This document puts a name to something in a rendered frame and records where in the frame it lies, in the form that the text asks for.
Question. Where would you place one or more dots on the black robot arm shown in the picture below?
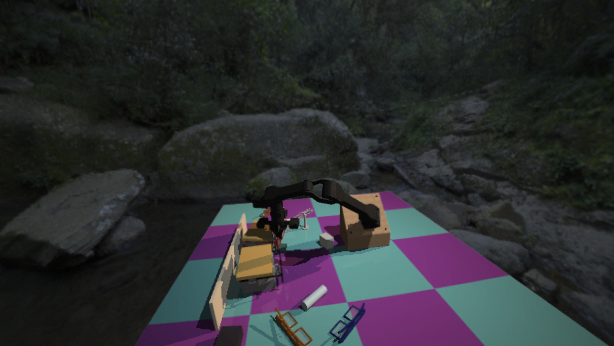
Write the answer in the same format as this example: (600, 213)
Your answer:
(332, 193)

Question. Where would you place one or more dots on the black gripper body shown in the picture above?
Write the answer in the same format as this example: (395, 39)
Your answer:
(277, 218)

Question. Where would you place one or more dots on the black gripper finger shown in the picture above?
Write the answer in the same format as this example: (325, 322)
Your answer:
(275, 231)
(281, 231)

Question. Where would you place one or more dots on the white cylinder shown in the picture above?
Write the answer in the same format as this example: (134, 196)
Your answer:
(316, 295)

